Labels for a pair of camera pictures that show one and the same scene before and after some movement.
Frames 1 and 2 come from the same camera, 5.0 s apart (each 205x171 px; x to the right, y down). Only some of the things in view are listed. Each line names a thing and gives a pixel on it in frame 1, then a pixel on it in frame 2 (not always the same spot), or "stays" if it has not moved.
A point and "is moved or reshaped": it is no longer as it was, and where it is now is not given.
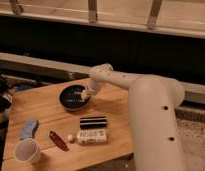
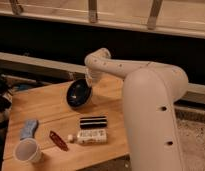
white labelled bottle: (89, 137) stays
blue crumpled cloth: (28, 131) stays
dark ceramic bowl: (71, 97) is moved or reshaped
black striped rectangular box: (93, 122) stays
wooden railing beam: (31, 66) stays
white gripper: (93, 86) -> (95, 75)
